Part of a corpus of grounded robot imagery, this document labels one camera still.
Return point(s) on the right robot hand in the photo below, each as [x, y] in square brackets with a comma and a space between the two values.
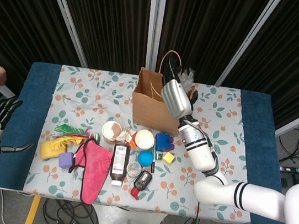
[177, 99]

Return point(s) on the clear pack of straws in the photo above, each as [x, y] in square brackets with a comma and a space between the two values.
[186, 76]

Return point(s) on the orange silver snack packet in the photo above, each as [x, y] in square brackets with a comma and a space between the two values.
[127, 137]

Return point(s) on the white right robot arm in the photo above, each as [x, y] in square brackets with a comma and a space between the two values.
[202, 153]

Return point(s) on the brown paper bag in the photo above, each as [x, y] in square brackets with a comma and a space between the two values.
[149, 112]

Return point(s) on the blue plastic building block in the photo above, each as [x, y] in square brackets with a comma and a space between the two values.
[162, 141]

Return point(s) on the small purple block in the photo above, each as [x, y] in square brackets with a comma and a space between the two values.
[172, 147]

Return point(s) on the yellow foam cube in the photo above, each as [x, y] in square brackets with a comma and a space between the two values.
[169, 158]

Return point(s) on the dark green pencil sharpener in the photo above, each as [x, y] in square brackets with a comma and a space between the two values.
[160, 156]

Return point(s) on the blue table cover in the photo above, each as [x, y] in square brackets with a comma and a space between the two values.
[28, 100]

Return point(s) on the blue rubber ball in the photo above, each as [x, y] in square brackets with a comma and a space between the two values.
[144, 157]

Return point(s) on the green black marker pen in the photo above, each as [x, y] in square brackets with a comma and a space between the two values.
[153, 165]

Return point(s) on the clear jar of rubber bands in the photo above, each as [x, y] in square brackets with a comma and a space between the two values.
[110, 131]

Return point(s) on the colourful feather shuttlecock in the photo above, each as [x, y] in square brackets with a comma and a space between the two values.
[66, 129]

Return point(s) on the floral print tablecloth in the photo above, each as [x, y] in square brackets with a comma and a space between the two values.
[184, 183]

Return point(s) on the purple foam cube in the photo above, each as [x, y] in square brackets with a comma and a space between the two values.
[64, 160]

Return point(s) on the brown bottle white cap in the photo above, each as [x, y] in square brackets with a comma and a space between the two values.
[119, 163]

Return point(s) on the black bottle red cap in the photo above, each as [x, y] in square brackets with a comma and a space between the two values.
[142, 179]

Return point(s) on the small green white cylinder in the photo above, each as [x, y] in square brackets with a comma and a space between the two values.
[97, 137]

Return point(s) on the pink microfiber towel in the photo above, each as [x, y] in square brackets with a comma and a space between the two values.
[93, 171]

